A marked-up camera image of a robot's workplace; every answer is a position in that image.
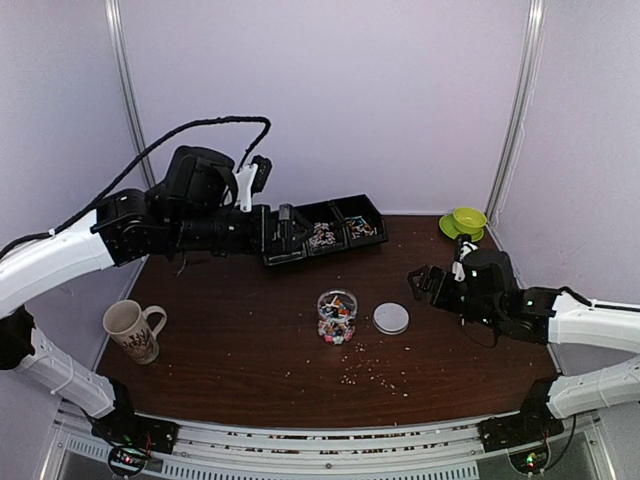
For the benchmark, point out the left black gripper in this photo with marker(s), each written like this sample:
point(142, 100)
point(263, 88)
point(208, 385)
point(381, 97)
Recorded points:
point(262, 242)

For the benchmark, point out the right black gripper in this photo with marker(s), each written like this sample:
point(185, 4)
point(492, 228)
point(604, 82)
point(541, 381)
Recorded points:
point(430, 275)

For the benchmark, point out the black three-compartment candy tray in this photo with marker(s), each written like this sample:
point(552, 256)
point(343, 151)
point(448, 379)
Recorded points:
point(338, 225)

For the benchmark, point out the clear plastic lid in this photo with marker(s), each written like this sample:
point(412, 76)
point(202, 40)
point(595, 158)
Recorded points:
point(391, 318)

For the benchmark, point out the clear plastic cup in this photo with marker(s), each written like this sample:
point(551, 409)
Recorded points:
point(337, 310)

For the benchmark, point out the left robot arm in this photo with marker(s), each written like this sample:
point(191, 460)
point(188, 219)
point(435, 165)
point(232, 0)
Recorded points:
point(204, 203)

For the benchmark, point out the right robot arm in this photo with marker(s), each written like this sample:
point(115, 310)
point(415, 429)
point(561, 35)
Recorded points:
point(481, 288)

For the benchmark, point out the green saucer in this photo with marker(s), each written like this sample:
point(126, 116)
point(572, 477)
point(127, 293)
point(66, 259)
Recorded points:
point(448, 227)

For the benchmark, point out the green bowl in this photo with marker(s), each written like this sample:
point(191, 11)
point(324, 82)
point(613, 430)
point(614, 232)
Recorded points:
point(469, 220)

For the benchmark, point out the cream floral mug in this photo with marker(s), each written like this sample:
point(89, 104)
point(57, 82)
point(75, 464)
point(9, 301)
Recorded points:
point(135, 329)

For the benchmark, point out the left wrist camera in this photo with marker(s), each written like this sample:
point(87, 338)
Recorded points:
point(251, 180)

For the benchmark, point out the front aluminium rail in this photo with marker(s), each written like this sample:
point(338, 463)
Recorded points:
point(202, 450)

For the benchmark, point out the right aluminium frame post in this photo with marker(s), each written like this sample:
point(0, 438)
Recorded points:
point(522, 98)

